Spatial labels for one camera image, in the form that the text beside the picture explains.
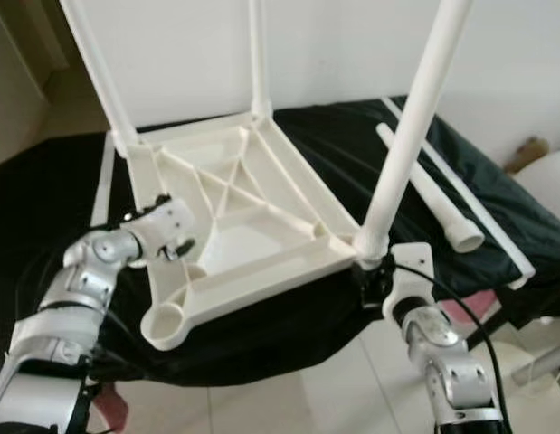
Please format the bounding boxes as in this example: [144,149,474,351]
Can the brown object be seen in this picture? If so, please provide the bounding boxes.
[506,136,547,173]

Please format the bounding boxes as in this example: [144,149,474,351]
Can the black metal table leg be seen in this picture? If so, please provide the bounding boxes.
[465,307,534,354]

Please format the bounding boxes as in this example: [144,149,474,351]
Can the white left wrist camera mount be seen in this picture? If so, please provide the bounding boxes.
[135,194,197,265]

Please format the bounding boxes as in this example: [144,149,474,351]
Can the white plastic children table top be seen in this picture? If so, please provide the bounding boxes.
[124,108,389,352]

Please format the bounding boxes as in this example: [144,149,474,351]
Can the white rounded plastic appliance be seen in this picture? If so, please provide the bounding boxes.
[515,149,560,227]

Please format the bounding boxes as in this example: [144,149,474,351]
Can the black table cloth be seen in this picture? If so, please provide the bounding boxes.
[0,95,560,390]

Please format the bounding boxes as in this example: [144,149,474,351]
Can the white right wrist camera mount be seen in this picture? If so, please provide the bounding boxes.
[382,241,436,324]

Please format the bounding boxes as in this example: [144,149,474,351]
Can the white plastic table leg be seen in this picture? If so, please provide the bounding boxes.
[59,0,140,156]
[375,124,486,254]
[247,0,273,120]
[354,0,473,263]

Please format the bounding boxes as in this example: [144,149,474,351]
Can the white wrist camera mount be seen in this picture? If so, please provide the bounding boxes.
[135,194,197,265]
[382,241,436,324]

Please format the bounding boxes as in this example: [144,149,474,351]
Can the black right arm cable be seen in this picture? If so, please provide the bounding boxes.
[391,262,514,434]

